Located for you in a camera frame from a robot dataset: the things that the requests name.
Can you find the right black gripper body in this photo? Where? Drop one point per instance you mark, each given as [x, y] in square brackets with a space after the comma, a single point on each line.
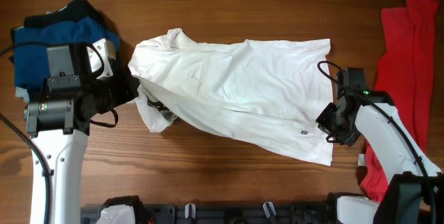
[336, 127]

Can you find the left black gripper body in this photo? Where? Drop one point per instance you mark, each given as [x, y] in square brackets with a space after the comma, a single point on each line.
[112, 93]

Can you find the white t-shirt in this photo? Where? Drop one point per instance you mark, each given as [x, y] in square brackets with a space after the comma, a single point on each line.
[267, 93]

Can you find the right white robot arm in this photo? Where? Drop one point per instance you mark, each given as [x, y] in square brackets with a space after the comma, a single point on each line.
[415, 184]

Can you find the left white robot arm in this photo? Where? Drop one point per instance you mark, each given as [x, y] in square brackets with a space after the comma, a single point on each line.
[84, 79]

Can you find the red t-shirt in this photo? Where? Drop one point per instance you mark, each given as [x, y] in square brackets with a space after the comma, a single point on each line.
[406, 70]

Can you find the black folded shirt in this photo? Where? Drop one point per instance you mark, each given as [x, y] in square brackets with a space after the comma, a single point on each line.
[75, 10]

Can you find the blue folded shirt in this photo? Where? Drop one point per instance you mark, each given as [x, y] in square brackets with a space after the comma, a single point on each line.
[31, 62]

